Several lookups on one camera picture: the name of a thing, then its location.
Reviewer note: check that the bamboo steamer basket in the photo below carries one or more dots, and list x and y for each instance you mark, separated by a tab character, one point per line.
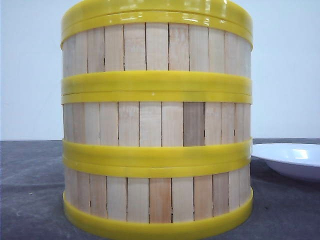
153	56
196	136
186	208

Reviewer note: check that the white plate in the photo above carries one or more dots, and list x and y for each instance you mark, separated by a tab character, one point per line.
294	160

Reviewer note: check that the woven bamboo steamer lid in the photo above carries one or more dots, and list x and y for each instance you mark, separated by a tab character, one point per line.
221	9

